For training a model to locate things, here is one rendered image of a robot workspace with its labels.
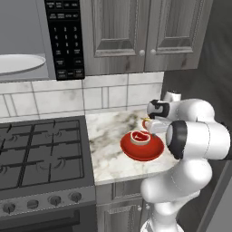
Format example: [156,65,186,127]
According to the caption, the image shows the grey open microwave oven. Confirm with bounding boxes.
[0,0,86,82]

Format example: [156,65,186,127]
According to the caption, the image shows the white microwave turntable plate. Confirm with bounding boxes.
[0,53,47,77]

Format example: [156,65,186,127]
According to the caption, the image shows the grey wooden drawer front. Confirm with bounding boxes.
[111,179,147,201]

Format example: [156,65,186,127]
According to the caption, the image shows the raw steak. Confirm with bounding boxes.
[130,130,152,146]

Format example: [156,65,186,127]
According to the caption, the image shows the small red plate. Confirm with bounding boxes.
[141,119,152,131]

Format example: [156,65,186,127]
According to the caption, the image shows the grey gas stove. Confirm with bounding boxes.
[0,115,98,232]

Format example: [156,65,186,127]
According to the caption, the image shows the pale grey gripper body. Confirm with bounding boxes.
[149,118,172,135]

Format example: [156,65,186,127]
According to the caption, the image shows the red bowl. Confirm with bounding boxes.
[120,130,166,162]

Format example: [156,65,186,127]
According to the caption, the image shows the grey round stove knob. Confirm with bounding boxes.
[2,202,16,215]
[69,191,83,204]
[48,194,63,207]
[26,198,40,210]

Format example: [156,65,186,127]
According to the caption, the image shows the grey wooden base cupboard door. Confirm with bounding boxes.
[96,198,145,232]

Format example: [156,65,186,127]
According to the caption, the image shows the dark oven door handle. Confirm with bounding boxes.
[0,209,82,232]

